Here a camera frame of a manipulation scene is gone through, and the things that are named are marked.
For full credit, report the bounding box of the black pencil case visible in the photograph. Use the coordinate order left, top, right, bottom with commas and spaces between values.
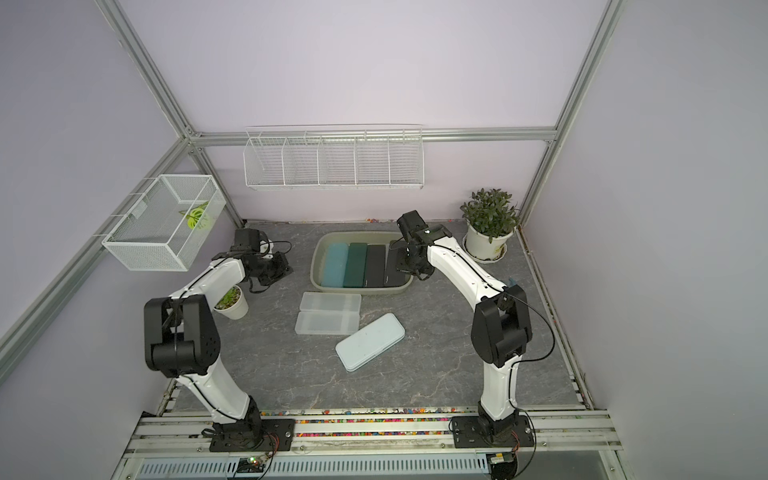
364, 245, 387, 288
384, 249, 410, 288

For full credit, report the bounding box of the grey-green plastic storage box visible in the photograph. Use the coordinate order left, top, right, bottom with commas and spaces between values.
310, 231, 413, 295

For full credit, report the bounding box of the dark green pencil case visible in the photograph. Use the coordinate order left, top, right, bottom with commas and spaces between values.
343, 243, 368, 288

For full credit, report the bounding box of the teal ribbed pencil case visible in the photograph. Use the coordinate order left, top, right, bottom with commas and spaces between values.
321, 243, 349, 288

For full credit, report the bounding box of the clear pencil case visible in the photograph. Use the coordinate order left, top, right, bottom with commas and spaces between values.
300, 292, 362, 313
295, 311, 360, 336

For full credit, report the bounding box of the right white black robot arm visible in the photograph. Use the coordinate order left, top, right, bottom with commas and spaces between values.
396, 216, 533, 436

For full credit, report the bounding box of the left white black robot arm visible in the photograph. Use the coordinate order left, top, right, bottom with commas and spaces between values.
143, 251, 291, 442

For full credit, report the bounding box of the light blue pencil case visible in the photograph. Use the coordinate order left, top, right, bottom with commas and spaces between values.
335, 313, 405, 372

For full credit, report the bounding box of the small potted succulent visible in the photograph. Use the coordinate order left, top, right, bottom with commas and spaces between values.
214, 285, 249, 320

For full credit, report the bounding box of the large potted green plant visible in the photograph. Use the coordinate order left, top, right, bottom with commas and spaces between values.
460, 188, 519, 263

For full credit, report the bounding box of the green leaf toy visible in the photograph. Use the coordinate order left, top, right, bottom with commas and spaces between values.
179, 202, 211, 231

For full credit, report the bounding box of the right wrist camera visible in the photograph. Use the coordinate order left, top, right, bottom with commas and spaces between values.
396, 210, 428, 242

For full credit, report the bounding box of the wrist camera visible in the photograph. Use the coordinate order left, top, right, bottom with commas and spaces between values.
396, 210, 428, 242
230, 228, 262, 254

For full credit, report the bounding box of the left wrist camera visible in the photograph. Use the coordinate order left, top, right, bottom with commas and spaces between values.
230, 228, 262, 254

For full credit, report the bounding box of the white mesh wall basket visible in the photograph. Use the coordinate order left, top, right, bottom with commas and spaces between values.
102, 174, 226, 272

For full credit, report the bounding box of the long white wire wall basket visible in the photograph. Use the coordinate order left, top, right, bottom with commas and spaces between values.
243, 124, 425, 191

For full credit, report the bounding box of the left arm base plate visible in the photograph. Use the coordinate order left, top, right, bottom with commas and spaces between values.
208, 419, 296, 453

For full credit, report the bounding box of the aluminium rail frame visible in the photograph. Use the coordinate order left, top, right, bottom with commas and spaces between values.
112, 407, 633, 479

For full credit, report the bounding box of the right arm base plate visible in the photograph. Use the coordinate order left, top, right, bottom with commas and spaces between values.
448, 415, 535, 450

